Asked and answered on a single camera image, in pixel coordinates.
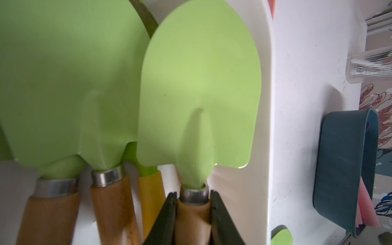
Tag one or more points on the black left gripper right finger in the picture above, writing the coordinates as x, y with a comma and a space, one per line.
223, 229

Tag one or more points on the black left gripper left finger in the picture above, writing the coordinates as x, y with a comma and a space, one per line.
162, 232

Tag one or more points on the green shovel yellow handle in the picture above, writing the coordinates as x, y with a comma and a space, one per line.
152, 194

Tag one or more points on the white storage tray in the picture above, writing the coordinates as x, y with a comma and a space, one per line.
246, 192

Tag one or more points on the green shovel wooden handle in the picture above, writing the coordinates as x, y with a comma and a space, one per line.
70, 77
51, 212
282, 237
199, 97

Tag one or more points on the purple shovel pink handle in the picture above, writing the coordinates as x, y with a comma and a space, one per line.
365, 212

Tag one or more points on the teal storage tray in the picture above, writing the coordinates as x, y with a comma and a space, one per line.
346, 157

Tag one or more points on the clear glass with cutlery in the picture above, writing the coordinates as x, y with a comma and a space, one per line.
369, 64

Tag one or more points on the pink cutting board tray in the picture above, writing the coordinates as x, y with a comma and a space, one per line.
272, 5

